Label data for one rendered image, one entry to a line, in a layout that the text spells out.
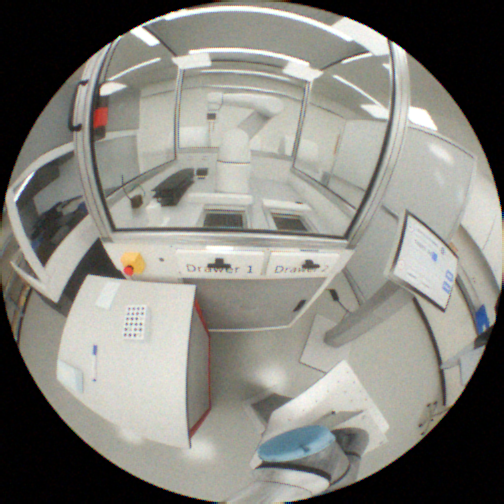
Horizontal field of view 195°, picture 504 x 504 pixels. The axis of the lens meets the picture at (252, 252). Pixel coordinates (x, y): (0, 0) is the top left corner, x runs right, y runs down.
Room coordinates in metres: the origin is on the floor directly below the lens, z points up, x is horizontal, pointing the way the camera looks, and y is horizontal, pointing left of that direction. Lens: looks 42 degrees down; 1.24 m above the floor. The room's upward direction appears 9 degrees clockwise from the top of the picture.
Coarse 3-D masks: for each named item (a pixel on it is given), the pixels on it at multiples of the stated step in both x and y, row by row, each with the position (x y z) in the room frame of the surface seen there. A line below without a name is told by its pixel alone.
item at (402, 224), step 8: (400, 216) 0.50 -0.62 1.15; (416, 216) 0.46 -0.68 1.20; (400, 224) 0.46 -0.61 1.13; (424, 224) 0.43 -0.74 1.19; (400, 232) 0.43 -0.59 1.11; (432, 232) 0.40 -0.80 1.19; (400, 240) 0.40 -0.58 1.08; (440, 240) 0.37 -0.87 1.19; (392, 248) 0.41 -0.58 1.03; (400, 248) 0.38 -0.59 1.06; (448, 248) 0.33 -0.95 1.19; (392, 256) 0.37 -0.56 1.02; (456, 256) 0.29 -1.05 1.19; (392, 264) 0.34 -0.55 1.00; (384, 272) 0.34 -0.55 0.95; (392, 272) 0.31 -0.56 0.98; (456, 272) 0.23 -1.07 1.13; (392, 280) 0.31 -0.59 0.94; (400, 280) 0.29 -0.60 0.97; (408, 288) 0.25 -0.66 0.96; (416, 288) 0.24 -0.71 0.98; (424, 296) 0.21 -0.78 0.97; (432, 304) 0.16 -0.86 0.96
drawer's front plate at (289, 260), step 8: (272, 256) 0.36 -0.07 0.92; (280, 256) 0.36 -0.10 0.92; (288, 256) 0.37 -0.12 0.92; (296, 256) 0.37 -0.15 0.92; (304, 256) 0.38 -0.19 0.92; (312, 256) 0.39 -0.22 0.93; (320, 256) 0.40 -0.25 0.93; (328, 256) 0.40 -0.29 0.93; (336, 256) 0.41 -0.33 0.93; (272, 264) 0.36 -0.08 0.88; (280, 264) 0.36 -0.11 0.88; (288, 264) 0.37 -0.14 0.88; (296, 264) 0.38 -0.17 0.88; (320, 264) 0.40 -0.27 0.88; (328, 264) 0.41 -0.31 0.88; (272, 272) 0.36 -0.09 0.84; (280, 272) 0.37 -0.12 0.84; (288, 272) 0.37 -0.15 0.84; (296, 272) 0.38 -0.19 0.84; (304, 272) 0.39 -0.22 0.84; (312, 272) 0.40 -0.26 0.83; (320, 272) 0.41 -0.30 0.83; (328, 272) 0.42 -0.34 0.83
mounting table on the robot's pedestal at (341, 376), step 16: (336, 368) 0.04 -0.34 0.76; (320, 384) -0.01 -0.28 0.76; (336, 384) -0.02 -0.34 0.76; (352, 384) -0.04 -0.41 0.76; (304, 400) -0.06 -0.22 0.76; (320, 400) -0.07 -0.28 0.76; (352, 400) -0.10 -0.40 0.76; (368, 400) -0.12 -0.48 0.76; (272, 416) -0.11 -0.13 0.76; (288, 416) -0.11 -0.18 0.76; (272, 432) -0.16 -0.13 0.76; (384, 432) -0.33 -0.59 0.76; (256, 448) -0.23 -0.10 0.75; (256, 464) -0.29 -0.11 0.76
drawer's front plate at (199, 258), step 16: (176, 256) 0.29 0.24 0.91; (192, 256) 0.30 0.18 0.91; (208, 256) 0.31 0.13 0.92; (224, 256) 0.32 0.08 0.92; (240, 256) 0.33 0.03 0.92; (256, 256) 0.35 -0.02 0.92; (192, 272) 0.30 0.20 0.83; (208, 272) 0.31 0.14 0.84; (224, 272) 0.32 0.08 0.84; (240, 272) 0.34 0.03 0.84; (256, 272) 0.35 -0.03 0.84
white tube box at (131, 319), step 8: (128, 312) 0.09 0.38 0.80; (136, 312) 0.10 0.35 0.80; (144, 312) 0.12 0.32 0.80; (128, 320) 0.07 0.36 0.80; (136, 320) 0.08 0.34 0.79; (144, 320) 0.09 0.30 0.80; (136, 328) 0.06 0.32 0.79; (144, 328) 0.07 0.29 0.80; (128, 336) 0.02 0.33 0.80; (136, 336) 0.03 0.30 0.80; (144, 336) 0.04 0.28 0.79
